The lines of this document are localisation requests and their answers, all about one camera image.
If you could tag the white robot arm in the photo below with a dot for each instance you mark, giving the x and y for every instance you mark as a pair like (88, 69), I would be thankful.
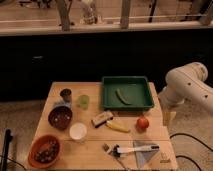
(185, 82)

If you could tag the yellow banana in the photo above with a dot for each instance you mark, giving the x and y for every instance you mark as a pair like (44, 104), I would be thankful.
(117, 127)

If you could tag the dark metal cup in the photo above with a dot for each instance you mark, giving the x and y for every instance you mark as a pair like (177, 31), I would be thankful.
(66, 95)

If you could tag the green plastic tray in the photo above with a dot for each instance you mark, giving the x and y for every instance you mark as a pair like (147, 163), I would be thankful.
(135, 89)

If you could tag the black stand at left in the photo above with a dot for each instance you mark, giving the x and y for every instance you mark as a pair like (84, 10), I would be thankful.
(4, 156)

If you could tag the grey triangular cloth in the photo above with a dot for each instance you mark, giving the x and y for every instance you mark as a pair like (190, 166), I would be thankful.
(142, 157)

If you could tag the red apple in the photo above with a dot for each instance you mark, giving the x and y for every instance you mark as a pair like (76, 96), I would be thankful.
(142, 123)

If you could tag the blackboard eraser brush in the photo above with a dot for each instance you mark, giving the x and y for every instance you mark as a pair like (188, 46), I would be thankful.
(101, 118)

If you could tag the white paper cup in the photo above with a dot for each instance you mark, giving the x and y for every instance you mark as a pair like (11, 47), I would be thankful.
(78, 132)

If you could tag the dark brown bowl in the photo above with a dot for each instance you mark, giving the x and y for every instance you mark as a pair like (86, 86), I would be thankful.
(60, 117)

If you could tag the green translucent cup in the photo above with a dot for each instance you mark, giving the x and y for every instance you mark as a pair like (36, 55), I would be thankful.
(83, 101)

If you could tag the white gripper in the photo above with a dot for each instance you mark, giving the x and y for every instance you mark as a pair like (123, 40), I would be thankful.
(169, 99)

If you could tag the green pepper in tray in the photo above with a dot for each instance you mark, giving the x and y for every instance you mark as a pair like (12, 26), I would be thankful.
(121, 97)

